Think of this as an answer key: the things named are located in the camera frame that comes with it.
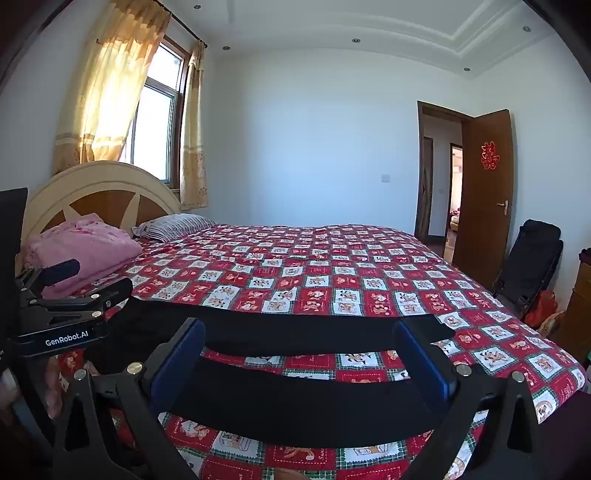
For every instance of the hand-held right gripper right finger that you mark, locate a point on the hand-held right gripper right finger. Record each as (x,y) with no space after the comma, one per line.
(429,364)

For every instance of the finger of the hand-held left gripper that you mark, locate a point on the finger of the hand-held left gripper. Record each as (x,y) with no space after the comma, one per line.
(92,295)
(60,273)

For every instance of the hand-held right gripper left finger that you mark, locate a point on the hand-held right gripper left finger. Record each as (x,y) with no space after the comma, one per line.
(182,360)

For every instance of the black pants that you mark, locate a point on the black pants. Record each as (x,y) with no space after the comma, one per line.
(295,332)

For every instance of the pink folded blanket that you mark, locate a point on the pink folded blanket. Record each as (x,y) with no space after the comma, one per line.
(83,249)

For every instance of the cream and wood headboard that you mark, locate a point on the cream and wood headboard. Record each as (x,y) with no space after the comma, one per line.
(92,194)

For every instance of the striped pillow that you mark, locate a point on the striped pillow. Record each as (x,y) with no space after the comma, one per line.
(175,226)

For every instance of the red bag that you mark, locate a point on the red bag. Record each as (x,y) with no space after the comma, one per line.
(542,307)

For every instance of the red checked printed bedspread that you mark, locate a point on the red checked printed bedspread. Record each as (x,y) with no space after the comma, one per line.
(323,272)

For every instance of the black suitcase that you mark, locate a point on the black suitcase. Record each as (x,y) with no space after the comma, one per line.
(531,263)

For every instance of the wooden cabinet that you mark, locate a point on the wooden cabinet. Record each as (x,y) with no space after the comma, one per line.
(577,309)

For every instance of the brown wooden door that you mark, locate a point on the brown wooden door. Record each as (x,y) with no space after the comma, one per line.
(485,194)

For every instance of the window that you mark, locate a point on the window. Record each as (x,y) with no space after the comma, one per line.
(157,120)

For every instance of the narrow yellow curtain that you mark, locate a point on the narrow yellow curtain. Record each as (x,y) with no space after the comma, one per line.
(193,138)

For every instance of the wide yellow curtain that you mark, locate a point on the wide yellow curtain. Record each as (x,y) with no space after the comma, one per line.
(111,92)

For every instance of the red paper door decoration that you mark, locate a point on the red paper door decoration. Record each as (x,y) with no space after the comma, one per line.
(489,154)

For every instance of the dark curtain rod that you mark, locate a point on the dark curtain rod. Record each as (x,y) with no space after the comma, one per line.
(184,27)

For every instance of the brown door frame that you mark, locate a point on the brown door frame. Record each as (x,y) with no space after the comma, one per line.
(422,184)

